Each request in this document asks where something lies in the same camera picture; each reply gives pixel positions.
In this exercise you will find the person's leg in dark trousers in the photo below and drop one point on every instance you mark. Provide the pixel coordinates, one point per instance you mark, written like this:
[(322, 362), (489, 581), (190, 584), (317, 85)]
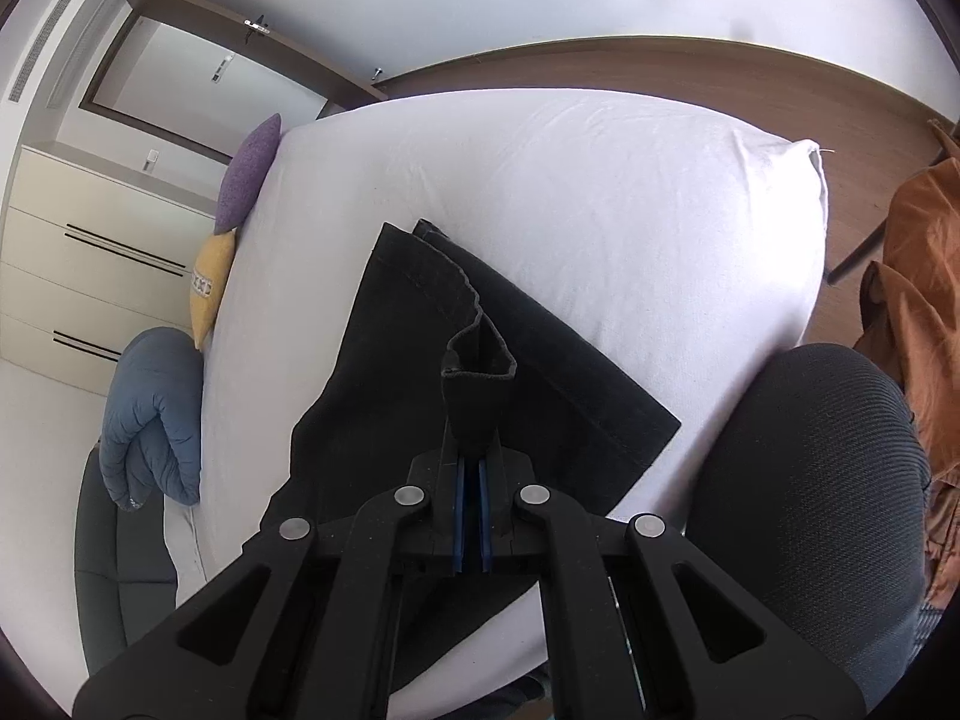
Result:
[(810, 502)]

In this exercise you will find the dark brown door frame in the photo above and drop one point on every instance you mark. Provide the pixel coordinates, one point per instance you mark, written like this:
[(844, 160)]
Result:
[(94, 86)]

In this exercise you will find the wall control panel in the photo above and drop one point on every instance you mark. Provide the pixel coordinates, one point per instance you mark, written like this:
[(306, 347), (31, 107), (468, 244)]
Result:
[(219, 69)]

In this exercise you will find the orange cloth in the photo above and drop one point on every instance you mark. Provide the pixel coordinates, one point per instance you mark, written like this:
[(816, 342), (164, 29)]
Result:
[(915, 277)]

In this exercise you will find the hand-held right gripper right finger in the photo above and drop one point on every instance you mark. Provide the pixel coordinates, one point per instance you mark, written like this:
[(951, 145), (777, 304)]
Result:
[(484, 511)]

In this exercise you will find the black pants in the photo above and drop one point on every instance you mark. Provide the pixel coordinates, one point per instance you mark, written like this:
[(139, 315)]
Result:
[(420, 330)]

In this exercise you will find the white bed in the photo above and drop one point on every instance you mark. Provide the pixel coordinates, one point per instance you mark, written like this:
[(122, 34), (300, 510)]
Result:
[(600, 202)]

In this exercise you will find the cream wardrobe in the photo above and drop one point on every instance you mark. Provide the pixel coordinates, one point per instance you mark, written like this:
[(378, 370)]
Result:
[(75, 277)]

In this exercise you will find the yellow pillow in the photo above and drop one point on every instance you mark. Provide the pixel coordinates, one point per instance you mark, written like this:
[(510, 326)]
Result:
[(210, 277)]

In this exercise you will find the grey padded headboard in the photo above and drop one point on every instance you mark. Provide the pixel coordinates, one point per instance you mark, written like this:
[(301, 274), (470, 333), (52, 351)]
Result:
[(112, 577)]

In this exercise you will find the brown edged door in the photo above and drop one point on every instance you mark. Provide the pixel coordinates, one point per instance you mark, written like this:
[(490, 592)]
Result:
[(210, 15)]

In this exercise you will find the white air vent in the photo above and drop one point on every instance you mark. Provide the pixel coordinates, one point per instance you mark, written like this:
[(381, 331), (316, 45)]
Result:
[(45, 37)]

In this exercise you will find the purple pillow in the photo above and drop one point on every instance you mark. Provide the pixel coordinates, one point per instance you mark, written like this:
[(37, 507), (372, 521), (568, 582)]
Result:
[(247, 169)]

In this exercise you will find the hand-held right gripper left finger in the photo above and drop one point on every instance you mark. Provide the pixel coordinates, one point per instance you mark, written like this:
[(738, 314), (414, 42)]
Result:
[(457, 511)]

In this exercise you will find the blue rolled duvet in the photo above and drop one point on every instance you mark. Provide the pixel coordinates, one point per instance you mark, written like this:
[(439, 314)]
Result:
[(150, 405)]

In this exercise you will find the white pillow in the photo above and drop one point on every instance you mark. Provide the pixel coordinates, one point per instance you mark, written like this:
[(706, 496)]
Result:
[(184, 540)]

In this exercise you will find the dark furniture leg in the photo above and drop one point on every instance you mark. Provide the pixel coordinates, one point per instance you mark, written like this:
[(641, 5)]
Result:
[(859, 253)]

